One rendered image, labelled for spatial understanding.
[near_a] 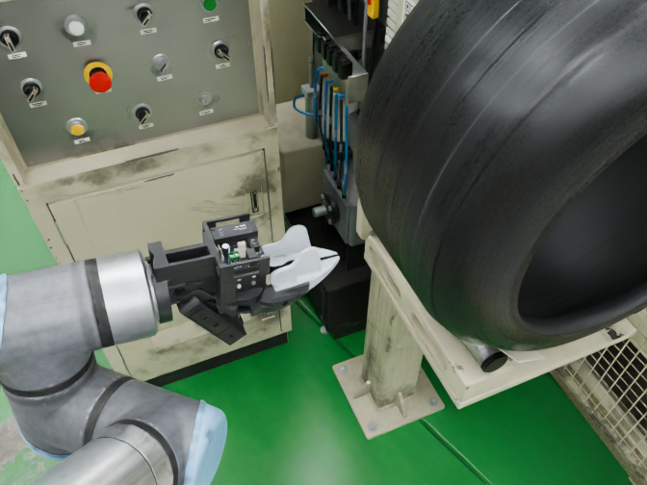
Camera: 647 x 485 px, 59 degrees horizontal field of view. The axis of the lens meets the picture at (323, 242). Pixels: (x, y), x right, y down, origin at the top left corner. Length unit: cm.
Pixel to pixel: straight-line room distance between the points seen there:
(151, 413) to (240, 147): 82
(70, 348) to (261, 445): 127
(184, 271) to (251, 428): 129
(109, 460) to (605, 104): 51
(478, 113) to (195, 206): 91
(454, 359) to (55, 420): 58
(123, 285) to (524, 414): 155
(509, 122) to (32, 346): 48
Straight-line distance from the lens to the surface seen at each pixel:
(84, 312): 57
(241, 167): 133
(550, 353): 107
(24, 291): 58
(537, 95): 55
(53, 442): 67
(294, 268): 62
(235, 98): 129
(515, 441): 189
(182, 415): 59
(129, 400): 62
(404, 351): 159
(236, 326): 67
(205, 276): 60
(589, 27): 57
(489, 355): 90
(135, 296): 57
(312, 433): 181
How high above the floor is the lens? 165
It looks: 47 degrees down
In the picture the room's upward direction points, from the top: straight up
